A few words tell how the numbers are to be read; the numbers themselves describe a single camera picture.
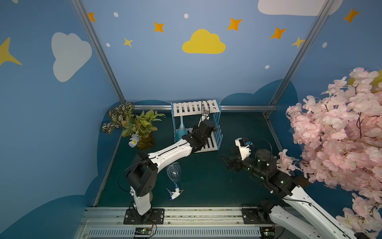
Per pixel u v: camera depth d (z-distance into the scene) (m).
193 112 0.87
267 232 0.72
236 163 0.62
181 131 0.92
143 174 0.46
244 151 0.62
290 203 0.49
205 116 0.70
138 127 0.79
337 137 0.47
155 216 0.74
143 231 0.72
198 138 0.64
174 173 0.82
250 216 0.74
